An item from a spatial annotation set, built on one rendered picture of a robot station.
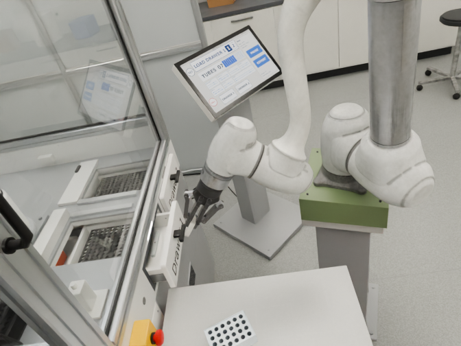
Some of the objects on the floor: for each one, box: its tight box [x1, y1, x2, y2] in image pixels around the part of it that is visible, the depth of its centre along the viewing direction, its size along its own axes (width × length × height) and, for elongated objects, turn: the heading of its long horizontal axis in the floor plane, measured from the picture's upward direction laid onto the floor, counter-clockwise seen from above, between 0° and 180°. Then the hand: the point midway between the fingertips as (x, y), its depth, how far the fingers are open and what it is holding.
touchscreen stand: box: [213, 98, 303, 260], centre depth 207 cm, size 50×45×102 cm
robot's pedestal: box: [301, 220, 384, 341], centre depth 157 cm, size 30×30×76 cm
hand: (190, 226), depth 113 cm, fingers closed
